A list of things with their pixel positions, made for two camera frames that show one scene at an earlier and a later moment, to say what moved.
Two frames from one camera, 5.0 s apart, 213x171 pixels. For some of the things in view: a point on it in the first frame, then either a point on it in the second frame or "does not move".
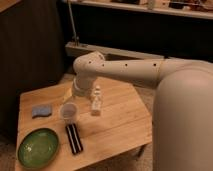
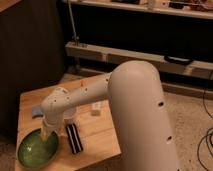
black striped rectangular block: x=74 y=137 does not move
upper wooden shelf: x=200 y=9 does not move
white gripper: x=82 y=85 → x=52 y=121
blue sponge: x=41 y=110 does not move
